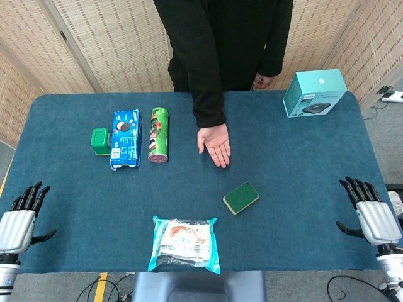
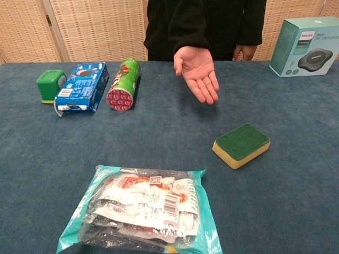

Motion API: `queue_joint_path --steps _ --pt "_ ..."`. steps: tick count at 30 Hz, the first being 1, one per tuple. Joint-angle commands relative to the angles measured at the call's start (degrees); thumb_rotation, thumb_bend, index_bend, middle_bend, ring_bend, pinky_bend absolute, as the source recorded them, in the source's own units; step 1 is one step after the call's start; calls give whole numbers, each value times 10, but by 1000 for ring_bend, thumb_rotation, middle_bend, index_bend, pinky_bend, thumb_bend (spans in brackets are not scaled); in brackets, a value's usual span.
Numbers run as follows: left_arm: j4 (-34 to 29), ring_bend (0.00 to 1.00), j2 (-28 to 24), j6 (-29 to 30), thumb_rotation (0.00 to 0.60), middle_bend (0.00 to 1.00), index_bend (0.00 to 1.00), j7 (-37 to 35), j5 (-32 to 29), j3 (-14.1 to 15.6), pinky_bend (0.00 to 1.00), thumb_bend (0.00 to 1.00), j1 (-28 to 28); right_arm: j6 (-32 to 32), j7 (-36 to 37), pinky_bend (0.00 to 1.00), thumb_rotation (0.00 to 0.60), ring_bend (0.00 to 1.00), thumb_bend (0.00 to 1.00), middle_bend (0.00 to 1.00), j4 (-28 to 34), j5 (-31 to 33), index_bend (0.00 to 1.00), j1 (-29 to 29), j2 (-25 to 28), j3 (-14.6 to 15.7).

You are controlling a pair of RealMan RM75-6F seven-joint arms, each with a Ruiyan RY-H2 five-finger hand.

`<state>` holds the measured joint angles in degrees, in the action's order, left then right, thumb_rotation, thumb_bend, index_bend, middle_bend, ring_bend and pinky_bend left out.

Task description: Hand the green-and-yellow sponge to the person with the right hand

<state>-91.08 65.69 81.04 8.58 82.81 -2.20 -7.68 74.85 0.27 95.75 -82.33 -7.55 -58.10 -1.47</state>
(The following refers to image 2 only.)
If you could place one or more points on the person's hanging hand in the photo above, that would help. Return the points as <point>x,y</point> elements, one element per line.
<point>243,53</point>

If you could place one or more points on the person's open palm hand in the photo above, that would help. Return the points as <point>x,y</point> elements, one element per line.
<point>198,71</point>

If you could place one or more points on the person in black sweater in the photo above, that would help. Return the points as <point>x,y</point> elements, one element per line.
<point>204,23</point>

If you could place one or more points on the green and yellow sponge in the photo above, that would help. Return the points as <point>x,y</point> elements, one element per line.
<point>242,143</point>

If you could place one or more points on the teal Philips product box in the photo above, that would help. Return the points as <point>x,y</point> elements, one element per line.
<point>304,47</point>

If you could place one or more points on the green Pringles can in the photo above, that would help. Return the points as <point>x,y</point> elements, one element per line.
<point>124,84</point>

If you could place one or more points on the blue table cloth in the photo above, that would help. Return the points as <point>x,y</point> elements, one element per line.
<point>169,148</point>

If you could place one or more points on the blue Oreo cookie box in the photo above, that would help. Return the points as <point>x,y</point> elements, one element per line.
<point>83,88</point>

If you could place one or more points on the woven folding screen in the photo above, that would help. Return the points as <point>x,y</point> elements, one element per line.
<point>79,29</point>

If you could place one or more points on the small green plastic container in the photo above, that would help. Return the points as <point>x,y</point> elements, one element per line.
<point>50,84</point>

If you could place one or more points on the teal clear plastic snack bag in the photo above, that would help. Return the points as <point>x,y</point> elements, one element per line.
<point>143,211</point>

